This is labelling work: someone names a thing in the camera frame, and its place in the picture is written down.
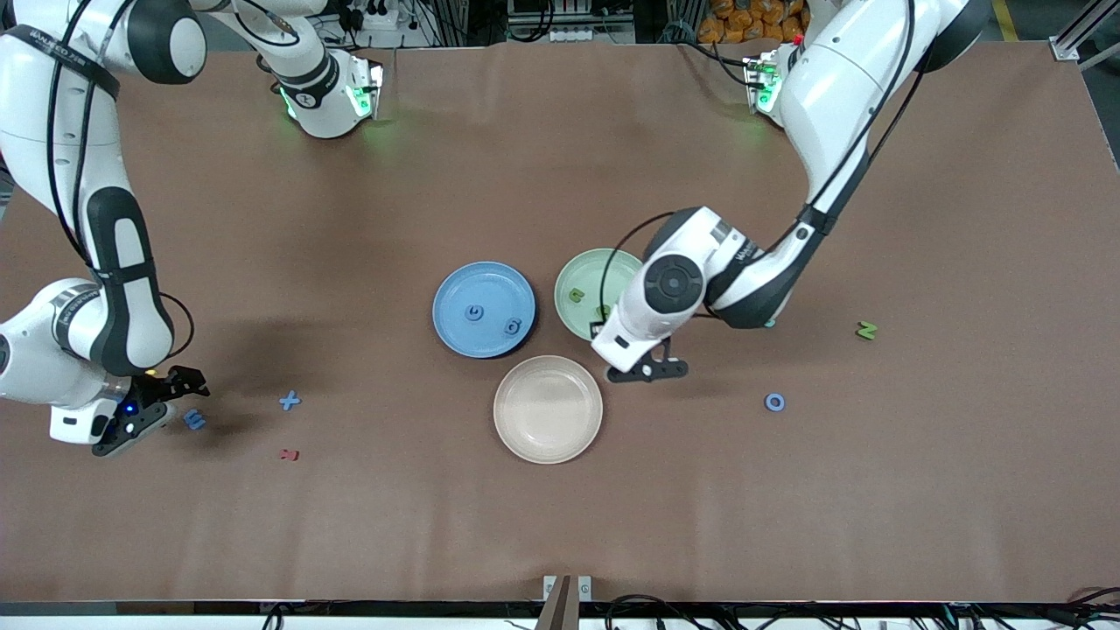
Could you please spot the green foam letter N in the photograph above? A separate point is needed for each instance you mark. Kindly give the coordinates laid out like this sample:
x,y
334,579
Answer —
x,y
866,331

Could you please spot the blue foam letter X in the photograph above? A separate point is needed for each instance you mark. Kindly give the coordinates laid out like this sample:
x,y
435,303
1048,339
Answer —
x,y
290,401

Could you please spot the blue foam letter O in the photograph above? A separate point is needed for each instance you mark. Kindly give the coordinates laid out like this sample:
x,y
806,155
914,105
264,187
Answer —
x,y
767,402

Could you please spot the blue foam letter E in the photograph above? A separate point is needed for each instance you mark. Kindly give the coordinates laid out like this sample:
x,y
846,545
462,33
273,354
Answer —
x,y
194,421

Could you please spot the beige plate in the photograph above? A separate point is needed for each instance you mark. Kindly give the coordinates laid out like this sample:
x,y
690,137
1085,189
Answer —
x,y
548,409

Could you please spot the white power strip with plugs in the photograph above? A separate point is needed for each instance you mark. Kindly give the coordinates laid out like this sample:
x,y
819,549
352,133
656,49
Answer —
x,y
376,17

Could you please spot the blue foam letter a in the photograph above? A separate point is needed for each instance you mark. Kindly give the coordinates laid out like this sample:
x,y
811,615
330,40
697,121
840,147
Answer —
x,y
509,329

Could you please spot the green plate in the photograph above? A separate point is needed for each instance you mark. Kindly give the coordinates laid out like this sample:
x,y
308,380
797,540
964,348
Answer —
x,y
577,324

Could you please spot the aluminium frame post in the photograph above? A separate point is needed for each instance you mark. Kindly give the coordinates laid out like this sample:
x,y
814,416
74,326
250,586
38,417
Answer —
x,y
1063,48

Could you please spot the metal table edge bracket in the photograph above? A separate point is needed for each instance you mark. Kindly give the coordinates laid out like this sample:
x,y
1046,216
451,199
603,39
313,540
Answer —
x,y
567,604

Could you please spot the brown table cover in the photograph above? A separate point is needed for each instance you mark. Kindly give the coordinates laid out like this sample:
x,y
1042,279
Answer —
x,y
560,525

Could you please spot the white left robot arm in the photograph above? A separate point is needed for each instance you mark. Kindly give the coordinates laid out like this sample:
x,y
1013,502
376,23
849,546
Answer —
x,y
840,87

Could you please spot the blue plate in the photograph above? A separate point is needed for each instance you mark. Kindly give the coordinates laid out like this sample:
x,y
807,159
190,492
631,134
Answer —
x,y
483,289

